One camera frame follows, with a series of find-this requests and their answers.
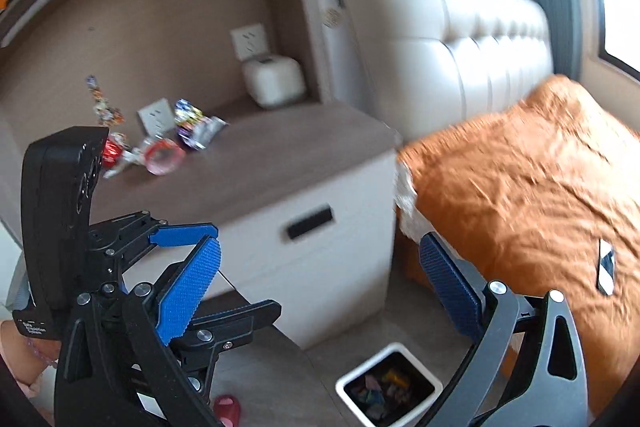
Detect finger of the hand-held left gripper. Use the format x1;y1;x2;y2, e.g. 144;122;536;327
172;299;282;370
148;223;220;249

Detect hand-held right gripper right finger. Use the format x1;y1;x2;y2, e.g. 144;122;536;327
415;231;590;427

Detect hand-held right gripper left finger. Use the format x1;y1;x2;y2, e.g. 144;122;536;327
54;236;226;427

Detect white square trash bin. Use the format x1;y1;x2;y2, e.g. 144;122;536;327
335;342;444;427

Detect person's left forearm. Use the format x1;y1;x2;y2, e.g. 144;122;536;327
0;321;57;389

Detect white drawer cabinet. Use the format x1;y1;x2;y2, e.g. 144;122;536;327
205;151;402;351

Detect red plastic cup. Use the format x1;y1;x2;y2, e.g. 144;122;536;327
144;137;187;176

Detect red snack wrapper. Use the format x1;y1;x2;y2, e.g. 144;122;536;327
102;132;147;179

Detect pink slipper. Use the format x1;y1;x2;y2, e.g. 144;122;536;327
212;394;244;427

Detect purple snack packet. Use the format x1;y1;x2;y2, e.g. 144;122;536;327
173;99;229;152

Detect orange blanket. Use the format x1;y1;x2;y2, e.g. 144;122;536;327
397;74;640;426

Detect black white phone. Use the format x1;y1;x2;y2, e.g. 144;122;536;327
597;239;616;297

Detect white small appliance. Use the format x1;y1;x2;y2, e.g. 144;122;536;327
242;55;307;110

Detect white padded headboard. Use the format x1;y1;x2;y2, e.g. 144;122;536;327
332;0;557;144

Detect cartoon wall stickers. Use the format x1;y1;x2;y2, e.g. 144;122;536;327
84;75;126;128

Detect white wall socket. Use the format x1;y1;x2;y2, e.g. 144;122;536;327
137;99;176;138
230;24;271;61

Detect beaded bracelet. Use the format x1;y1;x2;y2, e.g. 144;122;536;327
27;339;59;366

